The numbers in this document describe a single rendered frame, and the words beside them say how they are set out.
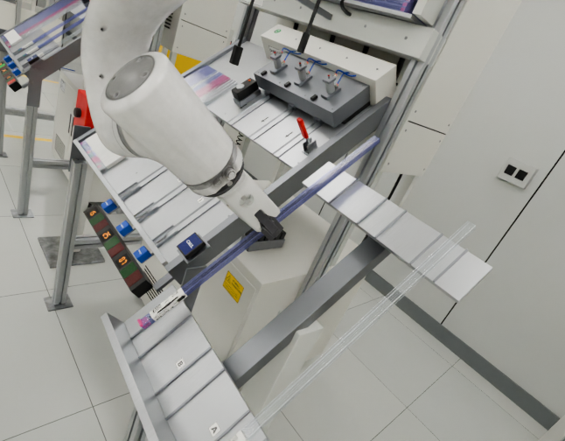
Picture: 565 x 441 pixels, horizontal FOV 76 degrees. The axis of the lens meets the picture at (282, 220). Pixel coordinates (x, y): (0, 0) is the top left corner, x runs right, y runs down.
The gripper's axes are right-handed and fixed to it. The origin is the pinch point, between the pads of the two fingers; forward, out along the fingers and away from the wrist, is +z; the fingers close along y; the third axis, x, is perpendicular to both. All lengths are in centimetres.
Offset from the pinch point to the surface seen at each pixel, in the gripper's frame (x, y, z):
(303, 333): 8.3, -13.9, 9.4
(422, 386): -1, -10, 170
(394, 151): -45, 22, 45
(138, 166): 14, 58, 10
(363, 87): -43, 25, 18
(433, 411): 4, -22, 163
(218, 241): 10.2, 18.2, 14.0
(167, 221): 16.1, 31.8, 10.9
